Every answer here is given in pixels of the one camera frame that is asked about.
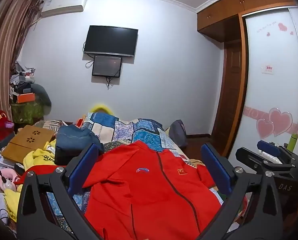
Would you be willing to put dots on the pink plush toy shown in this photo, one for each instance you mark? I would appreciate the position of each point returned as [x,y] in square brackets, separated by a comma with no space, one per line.
[7,177]

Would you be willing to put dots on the red and white door sticker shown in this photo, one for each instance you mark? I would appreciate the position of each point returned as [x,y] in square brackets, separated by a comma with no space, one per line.
[267,69]

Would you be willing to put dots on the yellow rounded object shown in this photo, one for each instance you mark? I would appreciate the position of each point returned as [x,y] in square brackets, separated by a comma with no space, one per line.
[101,108]

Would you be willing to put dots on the green bottle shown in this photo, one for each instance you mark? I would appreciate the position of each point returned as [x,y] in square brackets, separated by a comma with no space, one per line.
[292,142]

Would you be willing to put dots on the brown wooden door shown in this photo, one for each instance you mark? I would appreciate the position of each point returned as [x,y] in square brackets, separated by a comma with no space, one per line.
[230,92]

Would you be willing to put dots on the striped cloth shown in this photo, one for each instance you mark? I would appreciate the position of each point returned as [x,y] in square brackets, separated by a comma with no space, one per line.
[52,125]

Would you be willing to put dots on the folded blue jeans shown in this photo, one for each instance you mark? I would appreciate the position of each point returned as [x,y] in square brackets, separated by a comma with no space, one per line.
[73,140]

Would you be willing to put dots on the blue patchwork bed quilt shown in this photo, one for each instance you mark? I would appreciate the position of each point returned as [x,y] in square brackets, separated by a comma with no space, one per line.
[144,132]

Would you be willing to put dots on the yellow cloth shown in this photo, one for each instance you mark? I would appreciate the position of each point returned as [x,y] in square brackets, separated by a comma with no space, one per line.
[12,202]

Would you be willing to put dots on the black wall television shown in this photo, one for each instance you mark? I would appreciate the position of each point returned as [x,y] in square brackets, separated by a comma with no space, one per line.
[110,40]

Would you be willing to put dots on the white air conditioner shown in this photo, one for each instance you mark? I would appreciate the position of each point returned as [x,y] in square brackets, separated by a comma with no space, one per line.
[63,5]

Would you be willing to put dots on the brown striped curtain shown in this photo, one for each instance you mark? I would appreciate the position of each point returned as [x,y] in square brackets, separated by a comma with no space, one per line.
[3,42]

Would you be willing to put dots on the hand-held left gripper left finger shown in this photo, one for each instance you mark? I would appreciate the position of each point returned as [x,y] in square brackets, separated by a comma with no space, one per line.
[87,160]

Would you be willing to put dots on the wooden folding lap table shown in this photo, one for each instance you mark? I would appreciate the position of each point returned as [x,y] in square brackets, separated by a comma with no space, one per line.
[26,140]

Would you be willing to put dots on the red zip jacket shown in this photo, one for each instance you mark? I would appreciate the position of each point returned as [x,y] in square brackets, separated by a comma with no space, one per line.
[144,197]

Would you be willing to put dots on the green covered cabinet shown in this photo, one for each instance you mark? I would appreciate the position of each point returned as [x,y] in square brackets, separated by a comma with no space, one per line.
[26,111]

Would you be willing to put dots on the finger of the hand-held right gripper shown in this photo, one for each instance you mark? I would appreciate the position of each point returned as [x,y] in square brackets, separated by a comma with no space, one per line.
[249,157]
[271,148]

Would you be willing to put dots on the orange box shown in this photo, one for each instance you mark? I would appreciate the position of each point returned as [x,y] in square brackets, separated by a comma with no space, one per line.
[25,98]

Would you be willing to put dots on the wooden wardrobe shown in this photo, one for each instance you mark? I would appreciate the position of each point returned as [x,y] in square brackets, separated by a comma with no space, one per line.
[226,12]

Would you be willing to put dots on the grey bag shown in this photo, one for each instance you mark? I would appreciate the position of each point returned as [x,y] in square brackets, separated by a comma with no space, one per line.
[177,133]

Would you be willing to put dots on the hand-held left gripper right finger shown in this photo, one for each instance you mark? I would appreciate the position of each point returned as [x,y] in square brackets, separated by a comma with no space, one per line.
[214,165]

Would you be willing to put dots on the small black wall monitor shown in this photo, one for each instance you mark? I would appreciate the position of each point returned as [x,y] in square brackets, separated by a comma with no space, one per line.
[106,65]

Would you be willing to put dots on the pile of clutter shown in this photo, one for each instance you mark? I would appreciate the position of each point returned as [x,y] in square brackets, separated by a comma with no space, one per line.
[20,77]

